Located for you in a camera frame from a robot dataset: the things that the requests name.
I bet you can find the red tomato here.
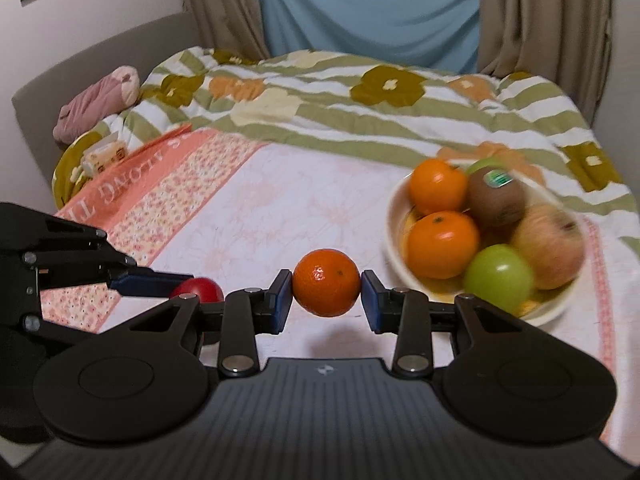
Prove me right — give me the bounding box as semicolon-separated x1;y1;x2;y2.
169;278;224;304

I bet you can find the large orange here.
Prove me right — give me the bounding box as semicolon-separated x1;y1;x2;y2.
406;210;480;280

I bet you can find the medium tangerine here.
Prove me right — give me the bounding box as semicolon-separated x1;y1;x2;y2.
293;248;361;318

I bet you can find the green apple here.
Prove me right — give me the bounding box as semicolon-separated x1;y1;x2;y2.
463;244;534;315
465;156;506;176

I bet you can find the brown kiwi with sticker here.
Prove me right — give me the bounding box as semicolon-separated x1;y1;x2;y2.
468;166;526;228

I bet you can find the red yellow apple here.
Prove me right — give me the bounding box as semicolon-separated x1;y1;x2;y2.
510;204;586;290

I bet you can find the yellow green plate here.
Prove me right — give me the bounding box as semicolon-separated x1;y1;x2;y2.
51;131;102;209

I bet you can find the pink floral cloth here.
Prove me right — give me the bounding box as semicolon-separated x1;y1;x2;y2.
61;127;639;462

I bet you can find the snack packet on plate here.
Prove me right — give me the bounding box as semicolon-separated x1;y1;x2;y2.
80;133;128;178

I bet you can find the cream plate with yellow print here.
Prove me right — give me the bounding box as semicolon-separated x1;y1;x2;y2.
385;159;587;326

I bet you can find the pink plush toy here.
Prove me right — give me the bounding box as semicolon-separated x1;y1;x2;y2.
52;65;140;144

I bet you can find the green striped floral quilt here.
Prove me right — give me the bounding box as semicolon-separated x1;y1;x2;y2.
96;47;639;248

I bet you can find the grey headboard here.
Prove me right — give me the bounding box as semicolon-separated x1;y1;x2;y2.
12;12;200;183

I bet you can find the beige left curtain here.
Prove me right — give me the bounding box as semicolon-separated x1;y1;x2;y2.
183;0;270;61

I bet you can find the beige curtain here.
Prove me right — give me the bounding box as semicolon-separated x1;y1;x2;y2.
183;0;270;61
477;0;612;122

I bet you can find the blue hanging cloth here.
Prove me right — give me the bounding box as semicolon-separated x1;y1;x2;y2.
259;0;480;74

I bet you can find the beige right curtain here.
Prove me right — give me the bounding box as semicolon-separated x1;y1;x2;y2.
477;0;612;122

